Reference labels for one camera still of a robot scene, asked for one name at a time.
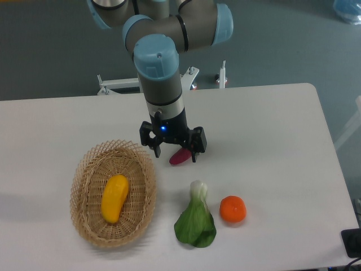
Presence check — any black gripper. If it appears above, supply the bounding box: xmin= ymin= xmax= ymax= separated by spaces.
xmin=139 ymin=109 xmax=207 ymax=163

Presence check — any woven wicker basket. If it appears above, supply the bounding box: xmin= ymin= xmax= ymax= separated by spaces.
xmin=70 ymin=140 xmax=156 ymax=248

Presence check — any yellow mango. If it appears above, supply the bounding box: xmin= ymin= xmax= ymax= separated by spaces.
xmin=101 ymin=174 xmax=129 ymax=224

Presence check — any orange tangerine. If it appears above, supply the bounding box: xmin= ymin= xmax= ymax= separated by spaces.
xmin=219 ymin=195 xmax=247 ymax=223

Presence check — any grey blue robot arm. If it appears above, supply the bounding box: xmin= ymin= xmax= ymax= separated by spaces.
xmin=87 ymin=1 xmax=234 ymax=160

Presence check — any black device at edge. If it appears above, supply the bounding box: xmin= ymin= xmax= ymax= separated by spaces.
xmin=341 ymin=228 xmax=360 ymax=258

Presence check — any blue plastic bag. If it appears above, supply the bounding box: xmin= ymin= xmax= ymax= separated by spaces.
xmin=333 ymin=0 xmax=360 ymax=25

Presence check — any purple sweet potato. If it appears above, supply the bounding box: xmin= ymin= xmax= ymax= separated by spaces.
xmin=169 ymin=148 xmax=191 ymax=165

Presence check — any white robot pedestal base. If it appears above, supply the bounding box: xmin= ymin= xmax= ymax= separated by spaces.
xmin=97 ymin=66 xmax=200 ymax=95

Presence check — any green bok choy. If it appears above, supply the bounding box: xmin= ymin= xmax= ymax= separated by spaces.
xmin=174 ymin=180 xmax=217 ymax=248

